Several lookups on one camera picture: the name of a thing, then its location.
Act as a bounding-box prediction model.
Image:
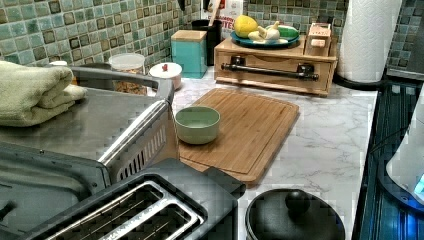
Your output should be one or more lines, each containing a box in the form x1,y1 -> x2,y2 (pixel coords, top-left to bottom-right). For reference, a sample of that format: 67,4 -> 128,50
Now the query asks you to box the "black drawer handle bar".
221,56 -> 319,81

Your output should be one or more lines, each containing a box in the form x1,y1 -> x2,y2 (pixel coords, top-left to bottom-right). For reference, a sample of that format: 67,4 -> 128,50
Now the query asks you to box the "wooden drawer box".
214,36 -> 338,96

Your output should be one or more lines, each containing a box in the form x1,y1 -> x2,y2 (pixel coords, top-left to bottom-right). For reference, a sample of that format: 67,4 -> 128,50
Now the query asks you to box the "light green bowl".
175,106 -> 221,145

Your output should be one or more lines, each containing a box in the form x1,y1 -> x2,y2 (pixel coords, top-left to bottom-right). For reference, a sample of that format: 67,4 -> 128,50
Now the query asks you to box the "bamboo cutting board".
180,88 -> 299,187

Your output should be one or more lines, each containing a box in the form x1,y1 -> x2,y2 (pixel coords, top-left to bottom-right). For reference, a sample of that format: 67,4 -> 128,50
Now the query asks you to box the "white lidded small pot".
149,62 -> 182,90

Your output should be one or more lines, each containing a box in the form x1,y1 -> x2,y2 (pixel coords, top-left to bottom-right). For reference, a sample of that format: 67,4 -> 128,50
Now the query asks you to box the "teal canister wooden lid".
171,30 -> 207,79

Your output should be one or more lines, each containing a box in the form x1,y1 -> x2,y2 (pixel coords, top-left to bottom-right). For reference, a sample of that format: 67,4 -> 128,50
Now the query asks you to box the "black slot toaster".
18,159 -> 246,240

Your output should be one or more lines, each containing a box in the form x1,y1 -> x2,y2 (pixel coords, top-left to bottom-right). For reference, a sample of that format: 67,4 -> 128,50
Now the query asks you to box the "teal plate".
230,32 -> 300,48

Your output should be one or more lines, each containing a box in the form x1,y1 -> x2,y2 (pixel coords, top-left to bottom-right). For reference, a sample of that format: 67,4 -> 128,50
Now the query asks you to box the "black utensil holder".
191,19 -> 222,66

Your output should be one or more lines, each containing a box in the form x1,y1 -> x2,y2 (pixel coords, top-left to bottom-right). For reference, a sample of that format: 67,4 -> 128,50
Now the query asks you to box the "stainless toaster oven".
0,67 -> 178,240

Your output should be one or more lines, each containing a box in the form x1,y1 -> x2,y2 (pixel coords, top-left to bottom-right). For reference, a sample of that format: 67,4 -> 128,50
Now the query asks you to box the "yellow lemon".
233,15 -> 258,38

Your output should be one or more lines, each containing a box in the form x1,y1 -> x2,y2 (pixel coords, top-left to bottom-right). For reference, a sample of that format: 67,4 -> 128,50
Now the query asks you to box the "clear plastic food jar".
108,53 -> 147,95

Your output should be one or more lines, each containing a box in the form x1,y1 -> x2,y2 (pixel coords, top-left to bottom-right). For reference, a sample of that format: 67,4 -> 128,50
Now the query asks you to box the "white garlic bulb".
265,21 -> 280,40

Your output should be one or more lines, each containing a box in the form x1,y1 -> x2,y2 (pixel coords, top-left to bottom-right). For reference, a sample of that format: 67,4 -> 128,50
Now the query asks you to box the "green bowl on plate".
272,25 -> 299,41

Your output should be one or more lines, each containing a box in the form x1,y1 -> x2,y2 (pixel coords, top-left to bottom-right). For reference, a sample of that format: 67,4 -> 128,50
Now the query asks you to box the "black pot lid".
245,189 -> 345,240

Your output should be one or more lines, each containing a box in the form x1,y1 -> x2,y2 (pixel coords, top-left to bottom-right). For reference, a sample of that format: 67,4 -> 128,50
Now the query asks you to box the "small wooden block holder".
304,23 -> 332,57

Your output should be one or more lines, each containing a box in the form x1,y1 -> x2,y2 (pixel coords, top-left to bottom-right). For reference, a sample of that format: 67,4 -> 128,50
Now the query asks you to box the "white paper towel roll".
337,0 -> 402,83

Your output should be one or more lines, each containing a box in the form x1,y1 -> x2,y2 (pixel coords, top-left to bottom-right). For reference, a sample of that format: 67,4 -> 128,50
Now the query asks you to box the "folded green towel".
0,61 -> 87,127

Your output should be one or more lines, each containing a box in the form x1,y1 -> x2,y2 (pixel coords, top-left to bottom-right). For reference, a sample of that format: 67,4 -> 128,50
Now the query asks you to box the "wooden spoon handle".
208,0 -> 221,27

